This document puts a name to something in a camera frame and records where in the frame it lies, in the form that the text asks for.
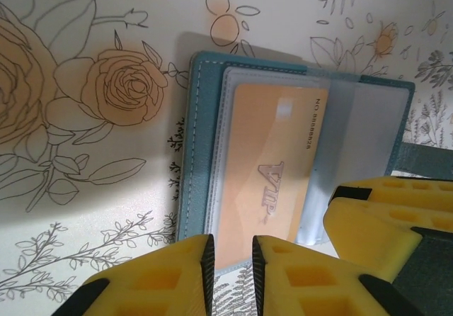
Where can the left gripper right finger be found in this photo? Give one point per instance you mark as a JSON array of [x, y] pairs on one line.
[[318, 280]]

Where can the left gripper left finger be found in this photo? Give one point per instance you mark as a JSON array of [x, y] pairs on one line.
[[159, 287]]

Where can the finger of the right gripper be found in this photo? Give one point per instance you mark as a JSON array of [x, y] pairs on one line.
[[364, 234], [407, 195]]

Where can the blue leather card holder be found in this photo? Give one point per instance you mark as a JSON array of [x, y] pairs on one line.
[[198, 135]]

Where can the gold VIP card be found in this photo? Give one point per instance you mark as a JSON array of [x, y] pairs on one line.
[[255, 146]]

